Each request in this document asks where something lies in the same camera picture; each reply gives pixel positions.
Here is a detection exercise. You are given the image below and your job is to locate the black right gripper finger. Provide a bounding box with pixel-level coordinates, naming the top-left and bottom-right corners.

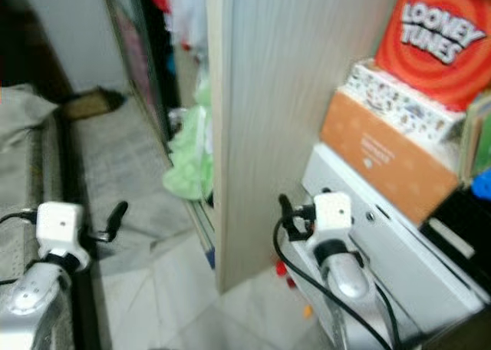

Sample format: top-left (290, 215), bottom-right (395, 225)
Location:
top-left (278, 194), bottom-right (296, 239)

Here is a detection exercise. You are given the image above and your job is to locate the small red toy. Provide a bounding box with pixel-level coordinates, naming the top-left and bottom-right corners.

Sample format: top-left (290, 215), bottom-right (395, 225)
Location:
top-left (274, 262), bottom-right (292, 288)

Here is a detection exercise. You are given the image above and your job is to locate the light green cloth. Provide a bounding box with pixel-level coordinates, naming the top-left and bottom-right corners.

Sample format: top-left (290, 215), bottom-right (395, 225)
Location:
top-left (163, 66), bottom-right (219, 201)

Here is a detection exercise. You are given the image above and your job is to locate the white quilted mattress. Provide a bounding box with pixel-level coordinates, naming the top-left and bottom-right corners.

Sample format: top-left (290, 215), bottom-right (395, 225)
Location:
top-left (0, 116), bottom-right (62, 282)

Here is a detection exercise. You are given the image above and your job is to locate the orange cardboard box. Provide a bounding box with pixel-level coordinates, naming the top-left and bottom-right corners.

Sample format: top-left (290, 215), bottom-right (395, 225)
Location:
top-left (320, 91), bottom-right (461, 226)

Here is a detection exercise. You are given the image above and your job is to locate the grey white plastic cabinet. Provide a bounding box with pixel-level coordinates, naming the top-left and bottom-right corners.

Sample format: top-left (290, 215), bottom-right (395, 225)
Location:
top-left (276, 143), bottom-right (488, 350)

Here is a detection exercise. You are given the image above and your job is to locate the light wood wardrobe panel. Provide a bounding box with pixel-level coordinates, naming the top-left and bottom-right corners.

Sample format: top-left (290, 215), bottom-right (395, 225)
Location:
top-left (213, 0), bottom-right (407, 293)

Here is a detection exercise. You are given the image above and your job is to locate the brown floor mat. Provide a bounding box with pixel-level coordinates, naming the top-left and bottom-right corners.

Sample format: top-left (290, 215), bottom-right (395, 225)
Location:
top-left (61, 89), bottom-right (124, 121)

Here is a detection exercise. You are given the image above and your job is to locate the wardrobe sliding door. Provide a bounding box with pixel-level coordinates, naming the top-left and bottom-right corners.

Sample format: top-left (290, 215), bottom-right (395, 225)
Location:
top-left (100, 0), bottom-right (170, 155)

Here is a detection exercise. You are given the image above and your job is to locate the white cartoon patterned box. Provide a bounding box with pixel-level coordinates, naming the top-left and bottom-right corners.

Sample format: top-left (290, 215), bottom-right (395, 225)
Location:
top-left (341, 58), bottom-right (465, 144)

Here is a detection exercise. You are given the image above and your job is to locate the black box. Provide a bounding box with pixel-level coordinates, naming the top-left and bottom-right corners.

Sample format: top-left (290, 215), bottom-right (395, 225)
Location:
top-left (418, 185), bottom-right (491, 274)

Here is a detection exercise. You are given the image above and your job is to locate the blue plastic object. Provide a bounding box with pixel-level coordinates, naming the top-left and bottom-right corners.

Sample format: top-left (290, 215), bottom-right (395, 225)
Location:
top-left (468, 170), bottom-right (491, 201)

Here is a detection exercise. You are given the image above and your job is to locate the red Looney Tunes box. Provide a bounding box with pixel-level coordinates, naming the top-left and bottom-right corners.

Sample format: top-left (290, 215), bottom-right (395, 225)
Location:
top-left (376, 0), bottom-right (491, 113)

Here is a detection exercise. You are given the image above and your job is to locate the white hanging garment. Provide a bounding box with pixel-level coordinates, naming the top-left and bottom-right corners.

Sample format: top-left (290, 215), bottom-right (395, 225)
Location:
top-left (169, 0), bottom-right (212, 55)

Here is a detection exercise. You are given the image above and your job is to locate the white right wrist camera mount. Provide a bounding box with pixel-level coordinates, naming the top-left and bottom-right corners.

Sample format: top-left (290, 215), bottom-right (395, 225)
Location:
top-left (311, 191), bottom-right (354, 243)

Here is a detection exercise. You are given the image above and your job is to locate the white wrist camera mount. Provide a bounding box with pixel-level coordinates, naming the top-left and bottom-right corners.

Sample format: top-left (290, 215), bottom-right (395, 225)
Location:
top-left (35, 202), bottom-right (89, 268)
top-left (311, 191), bottom-right (354, 243)

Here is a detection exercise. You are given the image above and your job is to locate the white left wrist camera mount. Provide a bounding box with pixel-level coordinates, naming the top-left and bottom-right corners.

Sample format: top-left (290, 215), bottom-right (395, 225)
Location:
top-left (35, 202), bottom-right (89, 268)

